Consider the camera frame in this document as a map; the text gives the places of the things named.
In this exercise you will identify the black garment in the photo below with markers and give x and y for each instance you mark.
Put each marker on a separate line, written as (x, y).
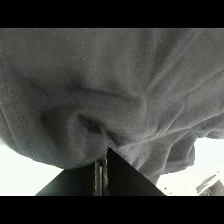
(110, 86)

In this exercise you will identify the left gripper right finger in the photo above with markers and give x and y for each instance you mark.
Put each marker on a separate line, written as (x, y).
(130, 180)

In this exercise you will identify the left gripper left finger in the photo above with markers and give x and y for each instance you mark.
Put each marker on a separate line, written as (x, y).
(76, 181)

